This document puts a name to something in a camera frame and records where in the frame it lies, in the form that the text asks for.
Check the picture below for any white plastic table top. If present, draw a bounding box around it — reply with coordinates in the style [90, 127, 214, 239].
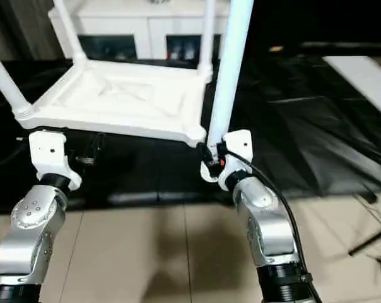
[13, 57, 214, 148]

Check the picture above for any white plastic table leg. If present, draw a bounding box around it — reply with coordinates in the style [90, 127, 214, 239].
[52, 0, 88, 64]
[0, 43, 34, 123]
[201, 0, 255, 183]
[199, 0, 217, 76]

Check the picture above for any black mat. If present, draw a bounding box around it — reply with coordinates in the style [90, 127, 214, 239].
[0, 54, 381, 213]

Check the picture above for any grey curtain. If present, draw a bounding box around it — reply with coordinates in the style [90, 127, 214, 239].
[0, 0, 66, 63]

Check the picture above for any white cabinet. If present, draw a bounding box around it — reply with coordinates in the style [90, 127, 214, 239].
[47, 0, 232, 63]

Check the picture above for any white flat board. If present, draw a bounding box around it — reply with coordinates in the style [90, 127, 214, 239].
[322, 56, 381, 124]

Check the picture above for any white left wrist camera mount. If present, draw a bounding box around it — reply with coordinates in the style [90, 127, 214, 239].
[28, 130, 83, 193]

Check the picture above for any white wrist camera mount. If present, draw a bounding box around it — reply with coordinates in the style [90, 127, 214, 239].
[28, 130, 83, 193]
[216, 128, 254, 193]

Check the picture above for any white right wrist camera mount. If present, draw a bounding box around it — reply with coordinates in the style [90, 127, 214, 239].
[216, 128, 254, 193]

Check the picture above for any black metal table frame leg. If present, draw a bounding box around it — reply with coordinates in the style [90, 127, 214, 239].
[347, 226, 381, 257]

